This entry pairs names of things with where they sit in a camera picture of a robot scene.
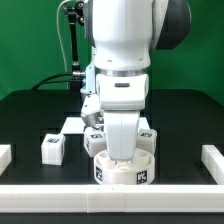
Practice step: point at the white left rail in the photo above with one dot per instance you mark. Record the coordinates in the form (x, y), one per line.
(5, 157)

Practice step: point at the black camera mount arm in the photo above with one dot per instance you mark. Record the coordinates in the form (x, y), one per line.
(75, 16)

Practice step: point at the white marker sheet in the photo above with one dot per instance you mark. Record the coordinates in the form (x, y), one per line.
(75, 125)

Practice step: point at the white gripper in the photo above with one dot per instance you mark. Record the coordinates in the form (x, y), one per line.
(121, 100)

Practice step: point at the white front rail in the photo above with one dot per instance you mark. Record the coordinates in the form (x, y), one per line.
(111, 198)

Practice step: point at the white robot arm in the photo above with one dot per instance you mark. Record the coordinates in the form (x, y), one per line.
(123, 33)

